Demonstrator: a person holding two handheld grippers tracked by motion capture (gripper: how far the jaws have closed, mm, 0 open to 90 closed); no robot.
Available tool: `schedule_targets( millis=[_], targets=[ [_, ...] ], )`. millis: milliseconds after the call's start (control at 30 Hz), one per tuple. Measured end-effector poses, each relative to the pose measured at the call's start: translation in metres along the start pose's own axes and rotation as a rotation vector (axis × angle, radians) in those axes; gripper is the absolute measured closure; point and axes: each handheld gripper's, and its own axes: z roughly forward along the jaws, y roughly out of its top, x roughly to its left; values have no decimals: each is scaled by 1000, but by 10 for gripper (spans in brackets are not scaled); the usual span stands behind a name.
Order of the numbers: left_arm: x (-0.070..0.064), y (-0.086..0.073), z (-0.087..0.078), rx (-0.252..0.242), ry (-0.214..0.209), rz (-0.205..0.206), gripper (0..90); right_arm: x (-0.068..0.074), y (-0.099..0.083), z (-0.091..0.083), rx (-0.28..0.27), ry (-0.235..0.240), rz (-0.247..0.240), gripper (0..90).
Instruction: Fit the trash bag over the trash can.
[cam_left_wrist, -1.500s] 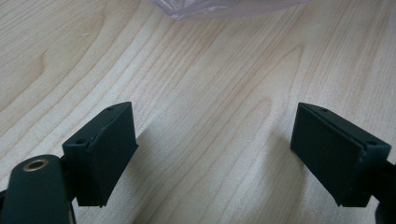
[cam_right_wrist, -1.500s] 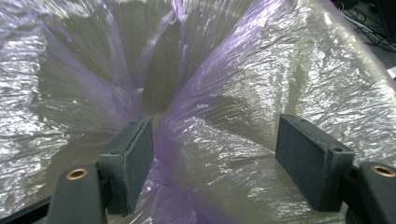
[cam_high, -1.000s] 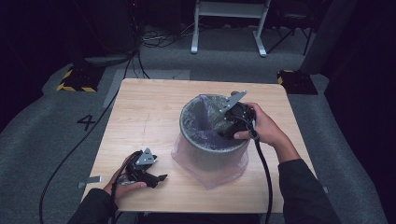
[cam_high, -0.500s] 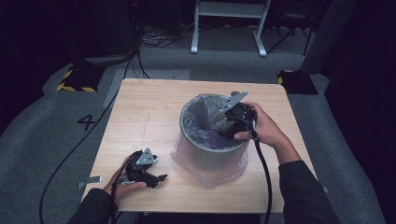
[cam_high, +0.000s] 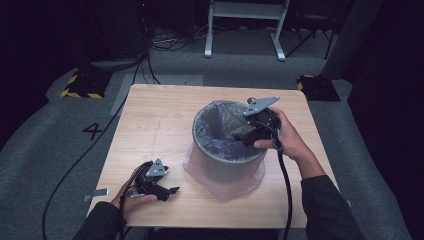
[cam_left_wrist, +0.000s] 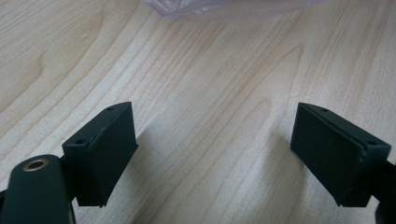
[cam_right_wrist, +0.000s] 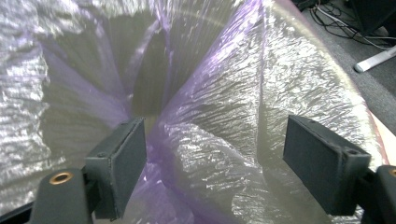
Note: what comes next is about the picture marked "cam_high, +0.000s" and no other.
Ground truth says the grey metal table bracket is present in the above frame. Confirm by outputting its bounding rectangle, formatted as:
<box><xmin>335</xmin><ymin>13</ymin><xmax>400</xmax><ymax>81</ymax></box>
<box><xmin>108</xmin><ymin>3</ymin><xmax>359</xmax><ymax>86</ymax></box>
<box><xmin>82</xmin><ymin>188</ymin><xmax>110</xmax><ymax>203</ymax></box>

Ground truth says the grey pillar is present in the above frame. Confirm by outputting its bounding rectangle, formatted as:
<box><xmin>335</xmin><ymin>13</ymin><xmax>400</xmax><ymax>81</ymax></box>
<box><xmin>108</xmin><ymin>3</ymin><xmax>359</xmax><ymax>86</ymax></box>
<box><xmin>321</xmin><ymin>0</ymin><xmax>385</xmax><ymax>81</ymax></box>

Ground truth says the black yellow striped base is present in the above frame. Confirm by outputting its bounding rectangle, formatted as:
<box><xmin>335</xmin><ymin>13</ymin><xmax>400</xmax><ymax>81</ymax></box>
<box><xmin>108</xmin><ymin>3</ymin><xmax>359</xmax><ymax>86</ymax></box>
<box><xmin>296</xmin><ymin>74</ymin><xmax>341</xmax><ymax>102</ymax></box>
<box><xmin>60</xmin><ymin>69</ymin><xmax>114</xmax><ymax>100</ymax></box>

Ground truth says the person's left hand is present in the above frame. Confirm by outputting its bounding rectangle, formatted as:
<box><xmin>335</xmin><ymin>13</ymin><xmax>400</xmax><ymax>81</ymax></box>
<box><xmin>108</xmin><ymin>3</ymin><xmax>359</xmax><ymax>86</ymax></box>
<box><xmin>110</xmin><ymin>164</ymin><xmax>159</xmax><ymax>215</ymax></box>

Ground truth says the bundle of floor cables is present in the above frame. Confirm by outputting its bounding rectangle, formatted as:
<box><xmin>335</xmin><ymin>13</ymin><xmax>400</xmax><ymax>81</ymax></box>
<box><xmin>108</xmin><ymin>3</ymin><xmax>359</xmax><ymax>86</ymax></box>
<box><xmin>149</xmin><ymin>24</ymin><xmax>208</xmax><ymax>53</ymax></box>

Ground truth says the purple plastic trash bag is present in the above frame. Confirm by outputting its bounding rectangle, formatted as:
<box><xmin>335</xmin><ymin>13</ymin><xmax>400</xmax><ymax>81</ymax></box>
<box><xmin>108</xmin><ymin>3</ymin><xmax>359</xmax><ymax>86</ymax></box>
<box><xmin>181</xmin><ymin>99</ymin><xmax>268</xmax><ymax>204</ymax></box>

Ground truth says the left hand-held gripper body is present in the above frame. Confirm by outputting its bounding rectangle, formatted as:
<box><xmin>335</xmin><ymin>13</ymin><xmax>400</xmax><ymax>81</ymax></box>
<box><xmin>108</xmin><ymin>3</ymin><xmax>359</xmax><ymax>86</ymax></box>
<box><xmin>133</xmin><ymin>158</ymin><xmax>172</xmax><ymax>201</ymax></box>

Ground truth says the black tripod stand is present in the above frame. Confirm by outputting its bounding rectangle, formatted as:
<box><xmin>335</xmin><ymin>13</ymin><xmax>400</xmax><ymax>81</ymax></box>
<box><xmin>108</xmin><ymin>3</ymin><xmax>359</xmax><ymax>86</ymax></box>
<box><xmin>285</xmin><ymin>12</ymin><xmax>338</xmax><ymax>61</ymax></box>

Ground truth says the person's right hand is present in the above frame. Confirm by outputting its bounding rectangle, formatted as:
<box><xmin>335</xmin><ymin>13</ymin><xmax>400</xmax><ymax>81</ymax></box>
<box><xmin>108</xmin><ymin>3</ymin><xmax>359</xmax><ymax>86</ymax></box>
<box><xmin>253</xmin><ymin>107</ymin><xmax>326</xmax><ymax>180</ymax></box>

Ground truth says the left hand-held gripper black cable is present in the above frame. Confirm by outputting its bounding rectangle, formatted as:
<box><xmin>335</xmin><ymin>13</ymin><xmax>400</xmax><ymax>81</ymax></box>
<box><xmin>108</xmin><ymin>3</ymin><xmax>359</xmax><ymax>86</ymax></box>
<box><xmin>118</xmin><ymin>161</ymin><xmax>153</xmax><ymax>240</ymax></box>

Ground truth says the right hand-held gripper black cable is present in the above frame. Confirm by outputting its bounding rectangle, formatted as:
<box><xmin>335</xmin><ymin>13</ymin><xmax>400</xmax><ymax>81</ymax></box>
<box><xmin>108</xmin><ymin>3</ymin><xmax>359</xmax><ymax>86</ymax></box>
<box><xmin>271</xmin><ymin>118</ymin><xmax>294</xmax><ymax>240</ymax></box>

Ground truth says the green plastic trash bin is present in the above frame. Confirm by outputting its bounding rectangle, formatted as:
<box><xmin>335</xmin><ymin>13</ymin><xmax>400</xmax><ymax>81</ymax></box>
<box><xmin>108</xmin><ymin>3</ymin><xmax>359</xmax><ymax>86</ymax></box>
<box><xmin>191</xmin><ymin>99</ymin><xmax>268</xmax><ymax>185</ymax></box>

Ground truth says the long black floor cable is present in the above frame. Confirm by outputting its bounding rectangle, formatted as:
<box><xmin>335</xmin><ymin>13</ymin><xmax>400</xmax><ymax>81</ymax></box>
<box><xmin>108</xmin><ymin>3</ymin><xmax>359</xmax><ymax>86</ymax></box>
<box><xmin>41</xmin><ymin>54</ymin><xmax>149</xmax><ymax>240</ymax></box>

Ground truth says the hand-held gripper black cable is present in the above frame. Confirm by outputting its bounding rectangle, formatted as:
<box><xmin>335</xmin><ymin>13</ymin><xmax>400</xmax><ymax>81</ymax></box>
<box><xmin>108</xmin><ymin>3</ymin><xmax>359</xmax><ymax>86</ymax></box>
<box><xmin>271</xmin><ymin>118</ymin><xmax>294</xmax><ymax>240</ymax></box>
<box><xmin>118</xmin><ymin>161</ymin><xmax>153</xmax><ymax>240</ymax></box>

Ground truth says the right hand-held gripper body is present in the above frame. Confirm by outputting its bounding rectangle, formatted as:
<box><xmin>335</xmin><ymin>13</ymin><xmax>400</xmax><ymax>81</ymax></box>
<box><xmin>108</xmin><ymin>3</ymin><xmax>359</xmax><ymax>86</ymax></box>
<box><xmin>242</xmin><ymin>95</ymin><xmax>282</xmax><ymax>144</ymax></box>

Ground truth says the white metal stand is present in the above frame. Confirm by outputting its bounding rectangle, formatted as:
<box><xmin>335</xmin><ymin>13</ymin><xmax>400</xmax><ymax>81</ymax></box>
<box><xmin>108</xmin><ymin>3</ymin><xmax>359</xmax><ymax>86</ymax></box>
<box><xmin>204</xmin><ymin>0</ymin><xmax>291</xmax><ymax>62</ymax></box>

